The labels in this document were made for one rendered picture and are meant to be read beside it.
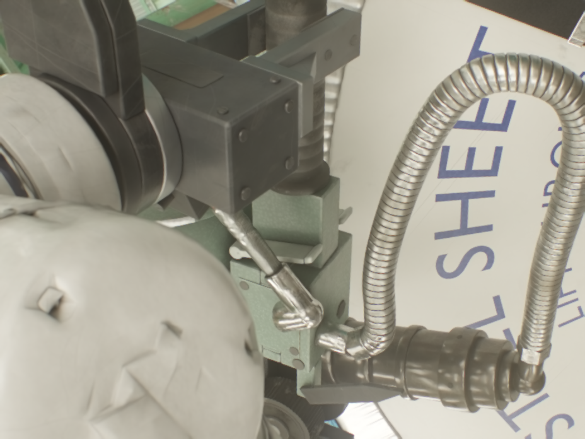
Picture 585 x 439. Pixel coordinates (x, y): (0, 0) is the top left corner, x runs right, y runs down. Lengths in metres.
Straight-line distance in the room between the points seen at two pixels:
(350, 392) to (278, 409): 0.10
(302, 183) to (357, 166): 0.21
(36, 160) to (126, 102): 0.05
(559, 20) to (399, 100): 0.13
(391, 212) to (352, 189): 0.25
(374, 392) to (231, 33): 0.24
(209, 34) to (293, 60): 0.05
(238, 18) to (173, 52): 0.07
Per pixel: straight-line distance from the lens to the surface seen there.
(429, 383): 0.67
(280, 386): 0.70
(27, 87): 0.38
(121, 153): 0.39
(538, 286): 0.58
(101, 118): 0.39
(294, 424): 0.69
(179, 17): 6.37
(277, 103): 0.41
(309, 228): 0.57
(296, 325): 0.57
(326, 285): 0.59
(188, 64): 0.43
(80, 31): 0.37
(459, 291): 0.85
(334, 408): 0.74
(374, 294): 0.56
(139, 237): 0.22
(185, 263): 0.23
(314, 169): 0.55
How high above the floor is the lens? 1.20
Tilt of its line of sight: 8 degrees up
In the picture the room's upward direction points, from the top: 115 degrees counter-clockwise
